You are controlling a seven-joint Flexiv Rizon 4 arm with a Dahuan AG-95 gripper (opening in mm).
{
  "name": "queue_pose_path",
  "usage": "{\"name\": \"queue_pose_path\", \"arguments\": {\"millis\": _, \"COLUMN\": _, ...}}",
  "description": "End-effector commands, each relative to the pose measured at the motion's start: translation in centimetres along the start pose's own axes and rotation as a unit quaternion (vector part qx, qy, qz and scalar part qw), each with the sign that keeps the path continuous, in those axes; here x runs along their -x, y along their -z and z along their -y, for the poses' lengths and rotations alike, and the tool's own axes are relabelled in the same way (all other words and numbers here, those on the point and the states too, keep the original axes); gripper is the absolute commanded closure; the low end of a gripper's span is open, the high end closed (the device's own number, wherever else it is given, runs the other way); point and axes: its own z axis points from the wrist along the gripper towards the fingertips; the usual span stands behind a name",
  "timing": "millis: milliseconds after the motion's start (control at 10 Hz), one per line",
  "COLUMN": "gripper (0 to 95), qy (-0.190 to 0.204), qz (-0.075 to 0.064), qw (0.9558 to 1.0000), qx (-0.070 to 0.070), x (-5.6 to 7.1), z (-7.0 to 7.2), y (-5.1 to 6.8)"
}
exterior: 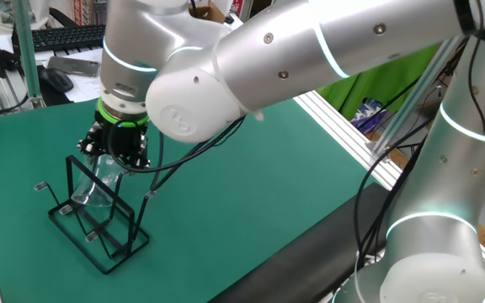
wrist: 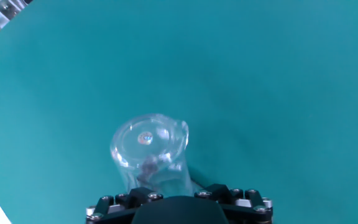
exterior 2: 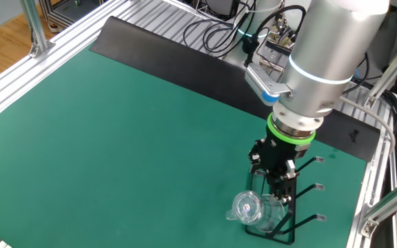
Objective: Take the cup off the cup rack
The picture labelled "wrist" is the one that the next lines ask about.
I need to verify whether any clear plastic cup with handle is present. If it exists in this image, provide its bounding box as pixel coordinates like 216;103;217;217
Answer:
109;113;198;198

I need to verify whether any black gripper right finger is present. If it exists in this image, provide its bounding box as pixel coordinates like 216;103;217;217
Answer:
193;183;273;224

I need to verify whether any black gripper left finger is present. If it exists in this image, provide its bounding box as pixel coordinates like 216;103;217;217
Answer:
85;186;164;224

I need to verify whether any green table mat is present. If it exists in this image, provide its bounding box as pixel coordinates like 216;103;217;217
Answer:
0;0;358;224

